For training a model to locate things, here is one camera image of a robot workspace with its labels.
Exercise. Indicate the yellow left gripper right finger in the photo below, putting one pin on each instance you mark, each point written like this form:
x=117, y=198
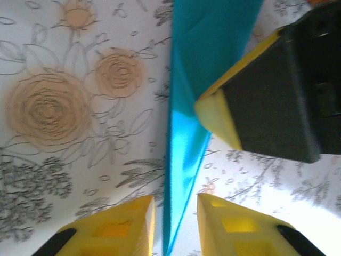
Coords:
x=239, y=229

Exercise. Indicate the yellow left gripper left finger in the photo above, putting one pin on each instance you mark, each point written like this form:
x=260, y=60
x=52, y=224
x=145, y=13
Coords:
x=114, y=232

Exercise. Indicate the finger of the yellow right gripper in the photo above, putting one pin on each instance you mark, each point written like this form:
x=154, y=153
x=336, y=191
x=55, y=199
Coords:
x=266, y=106

